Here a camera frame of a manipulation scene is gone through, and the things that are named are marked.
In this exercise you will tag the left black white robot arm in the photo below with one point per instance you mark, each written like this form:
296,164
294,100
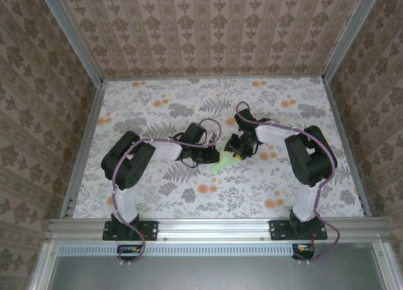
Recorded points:
126,164

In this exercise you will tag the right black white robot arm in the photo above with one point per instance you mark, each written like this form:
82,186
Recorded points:
311,160

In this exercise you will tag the grey metal sheet panel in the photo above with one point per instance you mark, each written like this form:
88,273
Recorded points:
214,274

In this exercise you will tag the floral patterned table cover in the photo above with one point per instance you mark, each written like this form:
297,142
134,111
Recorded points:
245,195

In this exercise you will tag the black controller board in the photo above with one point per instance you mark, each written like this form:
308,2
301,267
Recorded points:
129,253
303,252

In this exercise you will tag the thin aluminium table end rail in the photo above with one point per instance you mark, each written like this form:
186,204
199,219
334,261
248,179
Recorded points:
214,78

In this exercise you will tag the wide aluminium base rail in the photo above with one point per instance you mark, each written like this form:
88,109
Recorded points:
214,230

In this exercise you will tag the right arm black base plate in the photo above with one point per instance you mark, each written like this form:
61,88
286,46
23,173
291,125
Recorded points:
278,230

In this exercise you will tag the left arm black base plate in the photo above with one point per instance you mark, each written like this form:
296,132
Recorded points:
149,230

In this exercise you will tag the aluminium table side rail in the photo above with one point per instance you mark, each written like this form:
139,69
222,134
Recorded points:
84,148
346,148

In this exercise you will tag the aluminium frame post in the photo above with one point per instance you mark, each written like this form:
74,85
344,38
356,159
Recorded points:
348,33
72,34

